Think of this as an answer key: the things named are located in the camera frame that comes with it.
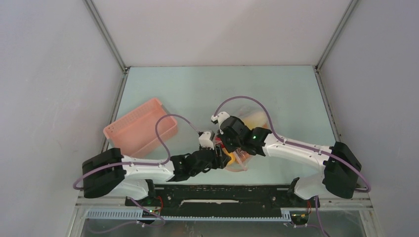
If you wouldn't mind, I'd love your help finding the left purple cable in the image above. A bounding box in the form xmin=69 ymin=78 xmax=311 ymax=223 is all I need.
xmin=72 ymin=114 xmax=202 ymax=191

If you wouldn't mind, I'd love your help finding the right aluminium frame post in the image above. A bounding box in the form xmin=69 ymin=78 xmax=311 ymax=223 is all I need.
xmin=314 ymin=0 xmax=360 ymax=73

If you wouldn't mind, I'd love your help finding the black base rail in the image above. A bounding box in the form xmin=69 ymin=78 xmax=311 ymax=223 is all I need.
xmin=125 ymin=185 xmax=318 ymax=217

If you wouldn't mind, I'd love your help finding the fake orange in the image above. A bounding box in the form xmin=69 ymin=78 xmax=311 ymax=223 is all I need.
xmin=222 ymin=148 xmax=236 ymax=166

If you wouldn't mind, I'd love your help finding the aluminium frame post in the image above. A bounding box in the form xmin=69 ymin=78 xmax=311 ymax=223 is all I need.
xmin=314 ymin=0 xmax=360 ymax=73
xmin=83 ymin=0 xmax=128 ymax=74

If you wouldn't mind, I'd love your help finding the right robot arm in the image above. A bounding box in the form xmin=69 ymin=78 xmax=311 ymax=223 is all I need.
xmin=211 ymin=112 xmax=362 ymax=206

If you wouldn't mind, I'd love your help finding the clear zip top bag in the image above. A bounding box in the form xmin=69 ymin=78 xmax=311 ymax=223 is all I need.
xmin=215 ymin=106 xmax=272 ymax=172

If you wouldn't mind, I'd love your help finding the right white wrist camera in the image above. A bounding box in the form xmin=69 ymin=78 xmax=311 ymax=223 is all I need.
xmin=211 ymin=112 xmax=230 ymax=125

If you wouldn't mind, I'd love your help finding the left aluminium frame post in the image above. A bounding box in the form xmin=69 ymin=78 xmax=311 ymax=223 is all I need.
xmin=83 ymin=0 xmax=128 ymax=74

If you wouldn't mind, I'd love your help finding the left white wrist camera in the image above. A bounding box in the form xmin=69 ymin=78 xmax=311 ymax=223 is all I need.
xmin=198 ymin=130 xmax=215 ymax=150

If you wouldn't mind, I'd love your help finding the pink plastic basket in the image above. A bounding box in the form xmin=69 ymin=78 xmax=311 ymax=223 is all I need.
xmin=103 ymin=98 xmax=167 ymax=158

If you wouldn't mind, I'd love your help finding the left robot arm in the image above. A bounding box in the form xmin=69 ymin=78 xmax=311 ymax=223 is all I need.
xmin=81 ymin=145 xmax=231 ymax=206

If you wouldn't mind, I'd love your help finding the white cable duct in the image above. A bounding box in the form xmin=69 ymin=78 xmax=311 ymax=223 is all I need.
xmin=85 ymin=208 xmax=291 ymax=222

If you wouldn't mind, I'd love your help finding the fake red apple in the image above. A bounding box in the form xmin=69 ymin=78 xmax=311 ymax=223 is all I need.
xmin=214 ymin=137 xmax=224 ymax=148

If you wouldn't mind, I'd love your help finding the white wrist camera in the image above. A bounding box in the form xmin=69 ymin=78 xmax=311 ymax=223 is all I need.
xmin=198 ymin=130 xmax=215 ymax=150
xmin=211 ymin=112 xmax=230 ymax=125

